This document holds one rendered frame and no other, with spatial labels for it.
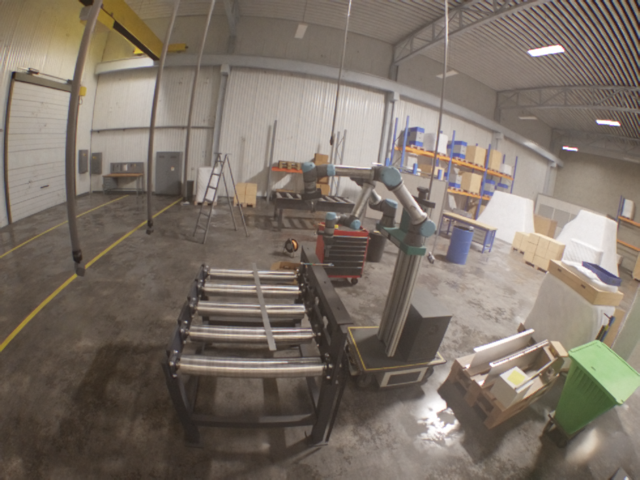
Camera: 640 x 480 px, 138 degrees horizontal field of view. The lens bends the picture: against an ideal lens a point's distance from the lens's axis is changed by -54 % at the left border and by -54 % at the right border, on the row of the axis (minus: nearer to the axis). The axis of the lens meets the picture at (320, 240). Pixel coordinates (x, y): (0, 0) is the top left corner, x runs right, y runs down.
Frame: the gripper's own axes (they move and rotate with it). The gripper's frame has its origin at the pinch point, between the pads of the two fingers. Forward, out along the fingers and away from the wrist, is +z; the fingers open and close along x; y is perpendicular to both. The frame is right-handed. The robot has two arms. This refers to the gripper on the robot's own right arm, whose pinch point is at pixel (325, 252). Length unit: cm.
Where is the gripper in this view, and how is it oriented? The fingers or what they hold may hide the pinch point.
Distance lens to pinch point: 203.9
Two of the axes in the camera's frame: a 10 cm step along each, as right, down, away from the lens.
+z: -1.2, 9.5, 3.0
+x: -2.1, -3.2, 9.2
